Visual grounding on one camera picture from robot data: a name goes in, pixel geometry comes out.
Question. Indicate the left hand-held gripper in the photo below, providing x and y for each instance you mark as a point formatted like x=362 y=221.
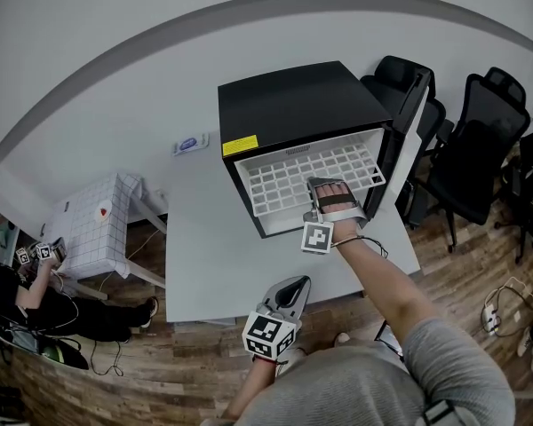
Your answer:
x=264 y=331

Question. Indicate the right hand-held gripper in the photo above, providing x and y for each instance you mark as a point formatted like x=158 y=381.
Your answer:
x=317 y=238

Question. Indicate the white wire fridge shelf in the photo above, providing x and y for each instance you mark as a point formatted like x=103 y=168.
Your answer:
x=271 y=180

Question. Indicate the person's right forearm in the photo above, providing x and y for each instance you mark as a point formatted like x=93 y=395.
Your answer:
x=382 y=282

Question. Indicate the person's left forearm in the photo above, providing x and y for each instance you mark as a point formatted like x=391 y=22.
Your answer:
x=248 y=388

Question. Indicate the black mini fridge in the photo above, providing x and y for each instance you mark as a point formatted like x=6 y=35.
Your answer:
x=293 y=100

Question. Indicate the person's right hand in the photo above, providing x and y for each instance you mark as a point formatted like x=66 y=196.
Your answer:
x=333 y=191

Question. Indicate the thin wrist band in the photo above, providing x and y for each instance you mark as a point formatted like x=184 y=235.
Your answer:
x=344 y=241

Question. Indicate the person's foot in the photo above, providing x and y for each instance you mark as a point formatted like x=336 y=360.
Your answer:
x=341 y=339

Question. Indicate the black phone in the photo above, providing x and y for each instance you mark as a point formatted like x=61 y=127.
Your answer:
x=388 y=336

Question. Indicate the person's grey shirt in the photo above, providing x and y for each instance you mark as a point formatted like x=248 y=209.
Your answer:
x=360 y=388

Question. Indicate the small white table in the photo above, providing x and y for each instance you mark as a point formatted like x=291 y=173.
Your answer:
x=148 y=278

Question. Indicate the black mesh office chair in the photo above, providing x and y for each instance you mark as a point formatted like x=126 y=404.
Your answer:
x=471 y=171

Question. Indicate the white wet wipes packet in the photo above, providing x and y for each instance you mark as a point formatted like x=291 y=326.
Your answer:
x=190 y=144

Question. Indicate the white round plate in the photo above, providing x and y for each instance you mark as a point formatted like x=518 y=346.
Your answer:
x=108 y=207

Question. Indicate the white checked tablecloth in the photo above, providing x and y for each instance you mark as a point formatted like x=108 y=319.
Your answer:
x=89 y=242

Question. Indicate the white power strip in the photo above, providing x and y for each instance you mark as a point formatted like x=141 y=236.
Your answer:
x=490 y=320

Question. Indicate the pale green table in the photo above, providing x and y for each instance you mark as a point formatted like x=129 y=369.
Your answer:
x=2 y=242

